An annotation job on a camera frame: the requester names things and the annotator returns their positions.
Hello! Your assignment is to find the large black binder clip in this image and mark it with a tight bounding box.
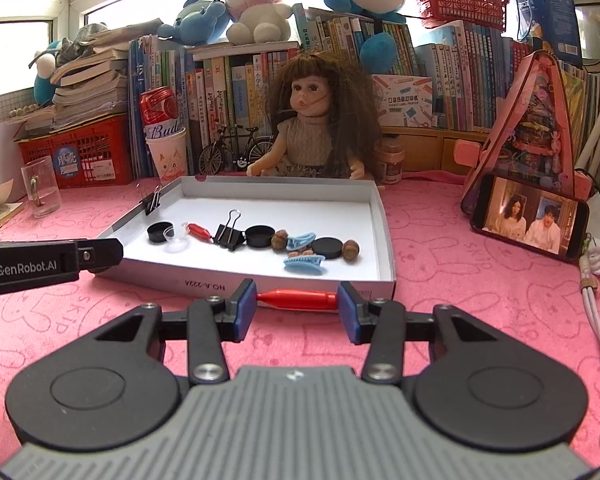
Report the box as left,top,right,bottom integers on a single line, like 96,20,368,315
212,208,246,252

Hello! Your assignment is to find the small red plastic basket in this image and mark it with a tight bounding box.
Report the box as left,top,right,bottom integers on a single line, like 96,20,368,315
411,0,511,28

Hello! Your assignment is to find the stack of books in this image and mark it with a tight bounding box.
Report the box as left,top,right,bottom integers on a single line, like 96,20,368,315
12,25,131,136

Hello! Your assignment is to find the white cardboard box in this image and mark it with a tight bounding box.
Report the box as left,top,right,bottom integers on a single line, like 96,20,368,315
94,176,397,306

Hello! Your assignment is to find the pink wooden phone stand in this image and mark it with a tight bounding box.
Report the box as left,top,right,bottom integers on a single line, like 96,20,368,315
452,50,593,216

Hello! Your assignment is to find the large red plastic basket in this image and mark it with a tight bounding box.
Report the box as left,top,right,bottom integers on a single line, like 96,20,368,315
17,112,135,190

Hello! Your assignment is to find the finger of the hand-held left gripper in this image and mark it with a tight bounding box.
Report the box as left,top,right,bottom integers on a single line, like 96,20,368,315
75,238,125,275

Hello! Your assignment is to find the black round plastic cap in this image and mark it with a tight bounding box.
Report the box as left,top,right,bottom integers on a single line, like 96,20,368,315
311,238,346,261
244,225,276,248
147,222,176,244

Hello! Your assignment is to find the clear glass mug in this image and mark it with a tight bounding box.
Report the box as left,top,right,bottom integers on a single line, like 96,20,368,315
20,156,62,219

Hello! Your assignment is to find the blue printed packet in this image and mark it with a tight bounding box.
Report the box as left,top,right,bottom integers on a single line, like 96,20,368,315
512,0,583,68

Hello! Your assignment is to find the miniature black bicycle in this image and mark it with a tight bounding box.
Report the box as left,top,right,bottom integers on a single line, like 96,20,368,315
198,124,276,177

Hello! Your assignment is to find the clear plastic cap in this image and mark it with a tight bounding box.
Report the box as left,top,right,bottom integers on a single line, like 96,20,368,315
162,221,191,253

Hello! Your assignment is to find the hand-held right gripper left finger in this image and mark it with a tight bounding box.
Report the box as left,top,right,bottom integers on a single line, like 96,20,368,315
92,277,257,387

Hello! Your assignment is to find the small black binder clip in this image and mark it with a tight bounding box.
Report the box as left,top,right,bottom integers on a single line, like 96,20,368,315
137,185,163,218

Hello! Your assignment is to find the small blue-white plush toy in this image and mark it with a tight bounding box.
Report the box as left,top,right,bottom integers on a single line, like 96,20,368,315
30,37,68,103

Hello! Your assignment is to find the brown plastic jar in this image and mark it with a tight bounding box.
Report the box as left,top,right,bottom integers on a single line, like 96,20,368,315
375,137,406,186

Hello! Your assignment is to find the white cable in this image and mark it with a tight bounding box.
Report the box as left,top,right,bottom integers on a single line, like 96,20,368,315
577,232,600,451

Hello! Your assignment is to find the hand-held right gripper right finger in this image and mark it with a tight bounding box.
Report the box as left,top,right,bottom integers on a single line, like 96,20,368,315
337,281,501,386

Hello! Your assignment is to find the colourful printed carton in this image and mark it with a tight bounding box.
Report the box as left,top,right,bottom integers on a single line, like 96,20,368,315
372,74,433,128

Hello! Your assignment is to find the pink bunny-print cloth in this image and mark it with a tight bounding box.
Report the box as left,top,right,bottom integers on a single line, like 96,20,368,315
0,170,600,461

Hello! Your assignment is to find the wooden drawer unit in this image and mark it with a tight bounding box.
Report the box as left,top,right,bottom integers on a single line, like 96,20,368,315
380,125,491,173

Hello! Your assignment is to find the long-haired doll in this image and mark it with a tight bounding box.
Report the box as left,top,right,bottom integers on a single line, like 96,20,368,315
246,51,383,181

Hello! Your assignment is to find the light blue hair clip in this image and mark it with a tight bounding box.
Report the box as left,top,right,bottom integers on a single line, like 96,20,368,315
282,252,326,273
286,231,317,252

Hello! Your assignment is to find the illustrated notebook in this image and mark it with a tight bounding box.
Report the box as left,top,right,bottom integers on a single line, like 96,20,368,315
0,202,24,241

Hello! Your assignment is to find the white cat-print paper cup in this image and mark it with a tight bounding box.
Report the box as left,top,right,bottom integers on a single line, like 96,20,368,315
145,127,188,181

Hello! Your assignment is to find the red beverage can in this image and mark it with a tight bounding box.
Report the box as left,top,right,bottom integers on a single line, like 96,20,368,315
139,86,181,141

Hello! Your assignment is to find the row of upright books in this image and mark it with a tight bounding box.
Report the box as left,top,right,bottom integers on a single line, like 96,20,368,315
127,7,536,178

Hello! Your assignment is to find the blue elephant plush toy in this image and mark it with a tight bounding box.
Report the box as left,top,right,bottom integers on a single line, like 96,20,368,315
156,0,236,46

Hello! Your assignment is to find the grey plush toy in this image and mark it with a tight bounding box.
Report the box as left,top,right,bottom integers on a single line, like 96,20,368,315
55,22,108,68

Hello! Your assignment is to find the black smartphone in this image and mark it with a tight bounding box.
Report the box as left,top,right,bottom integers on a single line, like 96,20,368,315
470,174,591,262

